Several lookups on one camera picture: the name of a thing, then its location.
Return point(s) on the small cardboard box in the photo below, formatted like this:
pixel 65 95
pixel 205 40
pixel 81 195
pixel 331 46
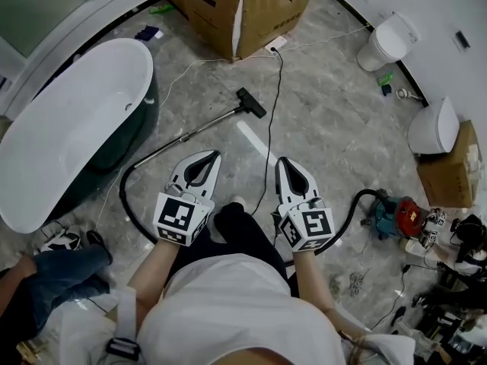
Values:
pixel 449 169

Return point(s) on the person's white shirt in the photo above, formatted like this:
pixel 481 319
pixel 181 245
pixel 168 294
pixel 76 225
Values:
pixel 236 310

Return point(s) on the green packet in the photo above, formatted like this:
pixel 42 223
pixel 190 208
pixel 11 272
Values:
pixel 385 78

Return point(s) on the dark blue cloth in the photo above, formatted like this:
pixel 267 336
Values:
pixel 146 32

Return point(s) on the person's left forearm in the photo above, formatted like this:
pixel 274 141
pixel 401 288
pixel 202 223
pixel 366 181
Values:
pixel 154 272

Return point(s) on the teal and red vacuum canister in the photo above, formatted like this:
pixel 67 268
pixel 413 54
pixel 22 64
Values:
pixel 399 215

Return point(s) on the person's black trousers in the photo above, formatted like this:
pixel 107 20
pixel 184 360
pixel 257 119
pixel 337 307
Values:
pixel 247 234

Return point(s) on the white wall-hung toilet bowl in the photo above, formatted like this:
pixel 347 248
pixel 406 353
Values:
pixel 433 127

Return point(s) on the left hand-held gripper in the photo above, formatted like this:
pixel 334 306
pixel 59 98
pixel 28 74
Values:
pixel 179 219

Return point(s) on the person's white shoe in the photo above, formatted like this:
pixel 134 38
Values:
pixel 238 200

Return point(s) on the white power strip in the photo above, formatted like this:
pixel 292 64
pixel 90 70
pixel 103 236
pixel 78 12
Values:
pixel 277 43

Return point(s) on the pile of black equipment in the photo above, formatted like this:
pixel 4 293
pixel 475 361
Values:
pixel 470 238

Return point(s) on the green bottle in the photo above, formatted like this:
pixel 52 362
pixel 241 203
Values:
pixel 161 9

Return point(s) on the white floor toilet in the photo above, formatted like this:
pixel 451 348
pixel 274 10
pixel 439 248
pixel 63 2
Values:
pixel 384 42

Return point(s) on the white bathtub with dark shell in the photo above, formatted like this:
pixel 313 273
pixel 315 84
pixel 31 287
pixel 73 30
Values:
pixel 64 127

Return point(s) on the large cardboard box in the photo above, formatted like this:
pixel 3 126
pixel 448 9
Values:
pixel 228 10

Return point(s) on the metal vacuum cleaner wand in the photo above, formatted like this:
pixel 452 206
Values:
pixel 190 135

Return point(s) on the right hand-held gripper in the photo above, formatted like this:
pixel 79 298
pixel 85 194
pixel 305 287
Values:
pixel 308 224

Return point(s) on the frosted glass window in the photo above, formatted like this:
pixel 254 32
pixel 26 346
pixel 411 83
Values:
pixel 34 10

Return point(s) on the small blue black box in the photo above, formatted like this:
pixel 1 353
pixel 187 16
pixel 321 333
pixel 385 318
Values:
pixel 387 90

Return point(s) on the black floor nozzle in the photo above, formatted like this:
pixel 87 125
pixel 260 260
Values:
pixel 251 103

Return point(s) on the person's right forearm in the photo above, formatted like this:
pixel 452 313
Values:
pixel 319 287

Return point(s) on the spare hand-held gripper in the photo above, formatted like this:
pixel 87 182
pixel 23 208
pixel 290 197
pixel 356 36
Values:
pixel 433 226

